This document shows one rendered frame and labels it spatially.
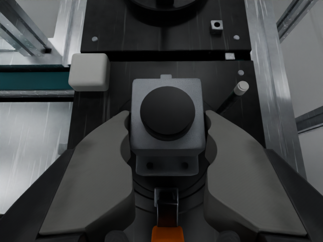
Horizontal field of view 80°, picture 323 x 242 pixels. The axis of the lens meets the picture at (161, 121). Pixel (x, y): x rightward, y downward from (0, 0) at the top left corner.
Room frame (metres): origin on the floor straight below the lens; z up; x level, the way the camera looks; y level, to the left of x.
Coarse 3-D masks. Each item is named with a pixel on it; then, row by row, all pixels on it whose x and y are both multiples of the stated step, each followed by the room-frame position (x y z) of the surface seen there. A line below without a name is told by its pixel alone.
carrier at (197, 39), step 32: (96, 0) 0.26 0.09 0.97; (128, 0) 0.24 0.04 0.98; (160, 0) 0.23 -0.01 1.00; (192, 0) 0.23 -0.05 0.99; (224, 0) 0.25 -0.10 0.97; (96, 32) 0.20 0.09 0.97; (128, 32) 0.20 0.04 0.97; (160, 32) 0.20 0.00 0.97; (192, 32) 0.20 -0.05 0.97; (224, 32) 0.19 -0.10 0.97
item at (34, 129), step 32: (0, 64) 0.17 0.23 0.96; (32, 64) 0.16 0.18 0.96; (0, 96) 0.14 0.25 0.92; (32, 96) 0.13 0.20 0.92; (64, 96) 0.13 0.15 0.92; (0, 128) 0.08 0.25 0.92; (32, 128) 0.08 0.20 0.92; (64, 128) 0.08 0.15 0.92; (0, 160) 0.03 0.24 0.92; (32, 160) 0.03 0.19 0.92; (0, 192) -0.01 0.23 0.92
